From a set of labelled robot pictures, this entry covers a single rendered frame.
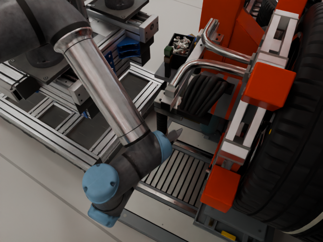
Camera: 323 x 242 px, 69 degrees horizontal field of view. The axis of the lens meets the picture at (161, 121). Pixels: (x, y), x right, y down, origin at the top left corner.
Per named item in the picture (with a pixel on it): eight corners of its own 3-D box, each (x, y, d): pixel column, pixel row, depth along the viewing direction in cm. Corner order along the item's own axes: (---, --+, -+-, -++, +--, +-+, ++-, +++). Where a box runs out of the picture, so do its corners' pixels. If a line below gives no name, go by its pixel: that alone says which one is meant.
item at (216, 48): (252, 71, 70) (265, 41, 61) (191, 53, 75) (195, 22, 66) (264, 39, 79) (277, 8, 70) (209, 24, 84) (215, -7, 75)
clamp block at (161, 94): (181, 122, 69) (182, 111, 65) (153, 111, 71) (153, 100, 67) (188, 109, 72) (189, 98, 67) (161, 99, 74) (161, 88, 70)
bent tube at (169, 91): (233, 121, 60) (245, 92, 51) (164, 95, 65) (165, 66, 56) (250, 76, 69) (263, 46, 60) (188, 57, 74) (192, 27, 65)
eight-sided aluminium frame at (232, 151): (215, 206, 87) (272, 121, 42) (198, 198, 88) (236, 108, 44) (251, 103, 115) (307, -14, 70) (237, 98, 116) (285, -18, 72)
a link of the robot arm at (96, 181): (117, 145, 53) (123, 165, 62) (71, 176, 48) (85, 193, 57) (138, 170, 49) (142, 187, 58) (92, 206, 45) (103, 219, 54)
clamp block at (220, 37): (217, 54, 87) (220, 41, 82) (194, 46, 89) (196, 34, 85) (221, 45, 89) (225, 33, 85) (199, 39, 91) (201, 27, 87)
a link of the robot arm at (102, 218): (108, 225, 53) (115, 232, 60) (133, 183, 59) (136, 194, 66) (80, 210, 55) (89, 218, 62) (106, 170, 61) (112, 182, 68)
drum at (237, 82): (245, 135, 80) (260, 110, 69) (188, 114, 86) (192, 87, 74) (255, 106, 88) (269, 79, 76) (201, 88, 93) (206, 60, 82)
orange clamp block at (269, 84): (273, 112, 52) (283, 108, 43) (238, 100, 54) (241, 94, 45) (285, 82, 52) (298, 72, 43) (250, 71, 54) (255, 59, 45)
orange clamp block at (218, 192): (235, 184, 67) (226, 214, 62) (209, 173, 69) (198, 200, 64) (242, 175, 61) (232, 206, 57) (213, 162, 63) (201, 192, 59)
